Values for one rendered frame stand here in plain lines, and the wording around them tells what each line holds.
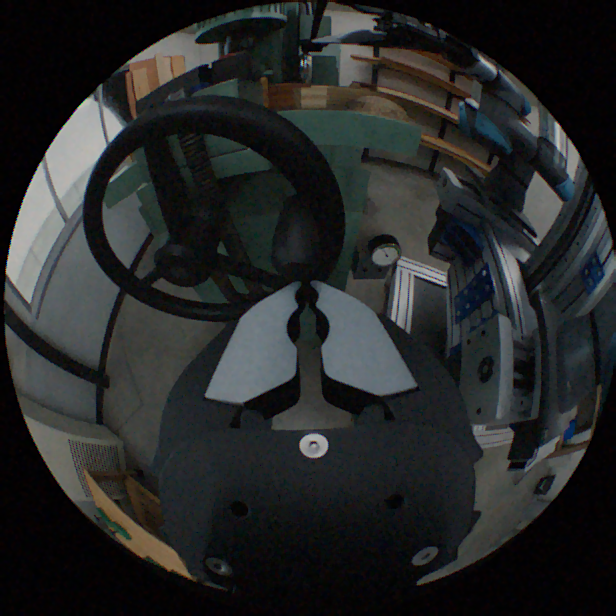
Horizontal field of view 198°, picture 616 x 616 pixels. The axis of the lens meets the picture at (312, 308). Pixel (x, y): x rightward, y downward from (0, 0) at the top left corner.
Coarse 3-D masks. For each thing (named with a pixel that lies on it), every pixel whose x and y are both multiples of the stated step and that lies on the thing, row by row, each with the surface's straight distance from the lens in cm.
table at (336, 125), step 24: (312, 120) 30; (336, 120) 31; (360, 120) 31; (384, 120) 32; (336, 144) 32; (360, 144) 32; (384, 144) 33; (408, 144) 35; (216, 168) 24; (240, 168) 23; (264, 168) 23; (120, 192) 47; (144, 192) 29
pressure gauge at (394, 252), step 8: (376, 240) 38; (384, 240) 37; (392, 240) 38; (368, 248) 39; (376, 248) 37; (384, 248) 37; (392, 248) 38; (400, 248) 38; (376, 256) 38; (384, 256) 39; (392, 256) 40; (400, 256) 40; (376, 264) 40; (384, 264) 41
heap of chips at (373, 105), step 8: (360, 96) 41; (368, 96) 38; (352, 104) 39; (360, 104) 35; (368, 104) 34; (376, 104) 34; (384, 104) 35; (392, 104) 36; (360, 112) 32; (368, 112) 33; (376, 112) 33; (384, 112) 34; (392, 112) 34; (400, 112) 35; (400, 120) 34; (408, 120) 36
